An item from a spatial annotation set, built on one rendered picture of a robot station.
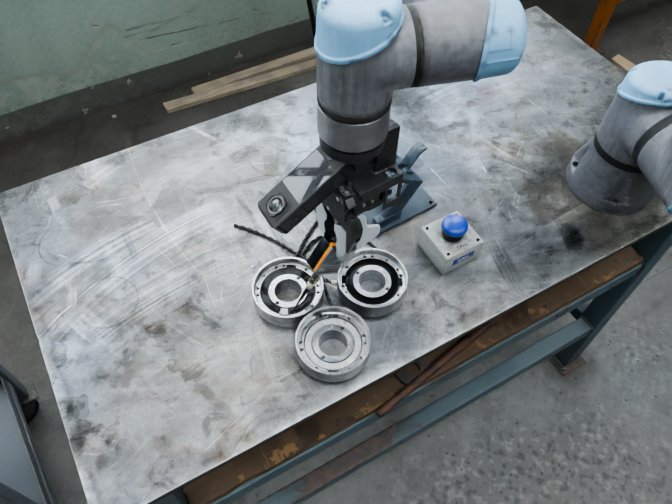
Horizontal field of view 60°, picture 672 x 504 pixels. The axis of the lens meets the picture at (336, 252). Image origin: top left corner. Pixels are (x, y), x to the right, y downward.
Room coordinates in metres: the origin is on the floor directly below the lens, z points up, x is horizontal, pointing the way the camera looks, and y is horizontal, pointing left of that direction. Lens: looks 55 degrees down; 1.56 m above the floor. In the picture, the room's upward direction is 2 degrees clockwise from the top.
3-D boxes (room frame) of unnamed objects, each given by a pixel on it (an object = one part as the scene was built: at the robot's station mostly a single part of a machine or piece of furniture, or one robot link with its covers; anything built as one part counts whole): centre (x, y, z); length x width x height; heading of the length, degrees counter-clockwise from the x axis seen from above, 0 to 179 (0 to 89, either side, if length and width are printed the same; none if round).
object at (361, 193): (0.47, -0.02, 1.07); 0.09 x 0.08 x 0.12; 124
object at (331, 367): (0.36, 0.00, 0.82); 0.08 x 0.08 x 0.02
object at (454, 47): (0.50, -0.11, 1.23); 0.11 x 0.11 x 0.08; 13
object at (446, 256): (0.55, -0.18, 0.82); 0.08 x 0.07 x 0.05; 121
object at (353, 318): (0.36, 0.00, 0.82); 0.10 x 0.10 x 0.04
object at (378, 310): (0.47, -0.06, 0.82); 0.10 x 0.10 x 0.04
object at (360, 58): (0.46, -0.02, 1.23); 0.09 x 0.08 x 0.11; 103
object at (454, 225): (0.55, -0.18, 0.85); 0.04 x 0.04 x 0.05
